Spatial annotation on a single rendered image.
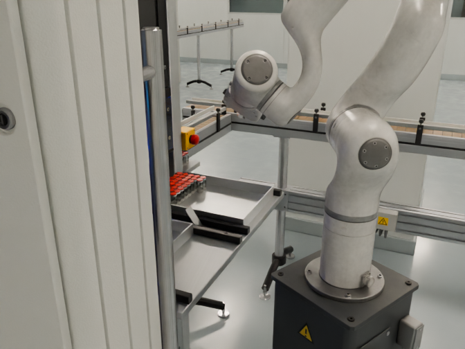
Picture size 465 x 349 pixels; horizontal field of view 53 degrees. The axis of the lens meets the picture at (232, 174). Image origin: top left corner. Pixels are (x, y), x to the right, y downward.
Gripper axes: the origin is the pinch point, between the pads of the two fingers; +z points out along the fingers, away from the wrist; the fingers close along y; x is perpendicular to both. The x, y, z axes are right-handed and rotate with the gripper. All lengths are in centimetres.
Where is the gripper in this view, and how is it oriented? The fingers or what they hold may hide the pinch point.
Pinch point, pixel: (243, 109)
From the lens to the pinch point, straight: 122.2
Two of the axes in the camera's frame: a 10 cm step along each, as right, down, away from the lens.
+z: -0.6, 1.0, 9.9
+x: 5.4, -8.3, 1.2
